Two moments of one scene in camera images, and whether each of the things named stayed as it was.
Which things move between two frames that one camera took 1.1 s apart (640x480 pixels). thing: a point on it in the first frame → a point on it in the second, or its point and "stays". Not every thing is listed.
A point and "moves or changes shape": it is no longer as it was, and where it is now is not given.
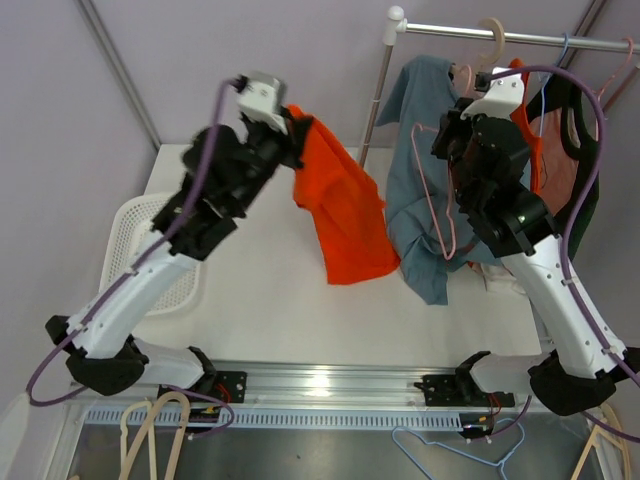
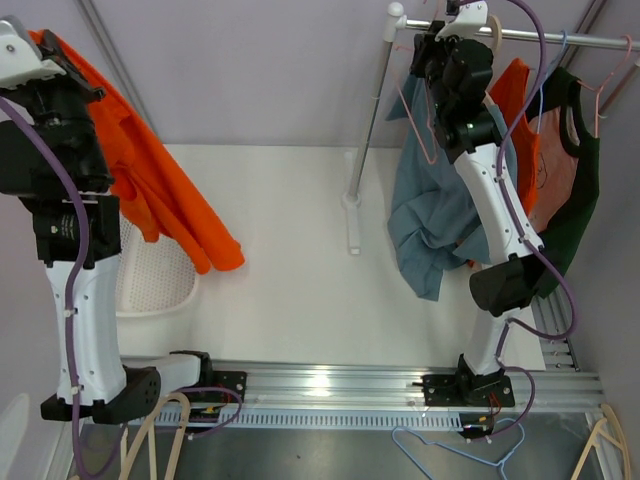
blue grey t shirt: x=421 y=203 moves or changes shape
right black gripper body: x=452 y=140 → x=430 y=62
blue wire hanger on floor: x=500 y=464 stays
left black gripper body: x=272 y=149 → x=67 y=95
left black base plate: x=231 y=385 stays
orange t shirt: x=345 y=204 → x=151 y=188
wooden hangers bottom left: x=125 y=461 stays
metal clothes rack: x=395 y=27 stays
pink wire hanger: x=431 y=194 → x=429 y=115
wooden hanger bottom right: x=602 y=433 stays
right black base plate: x=452 y=390 stays
